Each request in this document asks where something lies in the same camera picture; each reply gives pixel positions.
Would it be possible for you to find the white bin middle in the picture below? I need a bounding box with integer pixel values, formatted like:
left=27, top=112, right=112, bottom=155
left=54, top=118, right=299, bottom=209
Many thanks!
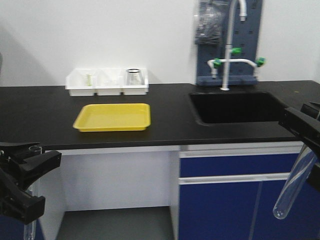
left=95, top=68, right=124, bottom=96

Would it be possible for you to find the clear plastic bag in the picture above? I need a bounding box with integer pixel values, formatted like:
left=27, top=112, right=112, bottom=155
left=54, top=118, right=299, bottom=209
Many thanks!
left=194, top=0, right=229, bottom=46

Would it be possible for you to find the tall clear glass test tube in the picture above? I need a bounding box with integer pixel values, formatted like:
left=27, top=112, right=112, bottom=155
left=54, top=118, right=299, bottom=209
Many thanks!
left=272, top=144, right=318, bottom=220

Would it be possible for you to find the white lab faucet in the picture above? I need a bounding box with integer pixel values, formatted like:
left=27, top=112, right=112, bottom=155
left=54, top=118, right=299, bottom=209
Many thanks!
left=207, top=0, right=266, bottom=91

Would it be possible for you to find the blue cabinet door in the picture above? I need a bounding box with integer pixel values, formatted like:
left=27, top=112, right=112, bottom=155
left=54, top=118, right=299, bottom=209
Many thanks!
left=177, top=180, right=320, bottom=240

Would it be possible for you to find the white bin right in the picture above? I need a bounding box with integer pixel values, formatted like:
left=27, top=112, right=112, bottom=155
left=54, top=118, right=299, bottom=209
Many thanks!
left=122, top=68, right=149, bottom=96

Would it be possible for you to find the short clear glass test tube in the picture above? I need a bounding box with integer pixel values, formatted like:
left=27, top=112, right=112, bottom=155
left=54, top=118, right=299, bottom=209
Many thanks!
left=23, top=145, right=42, bottom=240

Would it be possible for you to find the black wire tripod stand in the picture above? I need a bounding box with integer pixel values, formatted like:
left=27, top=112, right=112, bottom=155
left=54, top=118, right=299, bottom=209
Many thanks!
left=126, top=68, right=144, bottom=86

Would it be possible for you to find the white bin left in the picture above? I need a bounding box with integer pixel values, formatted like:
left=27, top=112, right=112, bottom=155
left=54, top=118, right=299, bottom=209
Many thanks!
left=65, top=68, right=98, bottom=97

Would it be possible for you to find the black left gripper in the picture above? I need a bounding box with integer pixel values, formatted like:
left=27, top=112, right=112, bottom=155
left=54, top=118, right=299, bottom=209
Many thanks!
left=0, top=142, right=62, bottom=225

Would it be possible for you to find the blue pegboard drying rack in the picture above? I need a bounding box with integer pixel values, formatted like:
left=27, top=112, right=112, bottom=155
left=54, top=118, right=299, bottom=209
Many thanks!
left=196, top=0, right=263, bottom=87

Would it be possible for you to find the black sink basin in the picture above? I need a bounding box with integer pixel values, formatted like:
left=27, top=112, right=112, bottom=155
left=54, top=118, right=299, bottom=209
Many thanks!
left=189, top=91, right=288, bottom=126

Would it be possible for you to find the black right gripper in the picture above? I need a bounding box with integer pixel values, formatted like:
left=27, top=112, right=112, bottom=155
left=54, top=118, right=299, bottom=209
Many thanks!
left=278, top=101, right=320, bottom=193

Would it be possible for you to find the blue cabinet drawer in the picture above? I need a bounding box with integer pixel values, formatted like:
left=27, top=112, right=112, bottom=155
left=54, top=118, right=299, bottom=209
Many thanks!
left=179, top=153, right=298, bottom=178

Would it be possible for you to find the glass beaker with stirrers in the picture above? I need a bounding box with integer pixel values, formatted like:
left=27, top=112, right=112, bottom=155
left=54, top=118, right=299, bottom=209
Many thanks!
left=84, top=72, right=93, bottom=87

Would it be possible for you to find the white bin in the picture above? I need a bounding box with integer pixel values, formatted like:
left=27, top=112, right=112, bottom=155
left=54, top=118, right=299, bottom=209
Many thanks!
left=65, top=68, right=98, bottom=97
left=95, top=68, right=124, bottom=96
left=122, top=68, right=149, bottom=96

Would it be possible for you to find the yellow plastic tray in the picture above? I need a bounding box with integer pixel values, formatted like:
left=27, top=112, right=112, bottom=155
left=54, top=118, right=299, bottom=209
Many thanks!
left=73, top=103, right=151, bottom=132

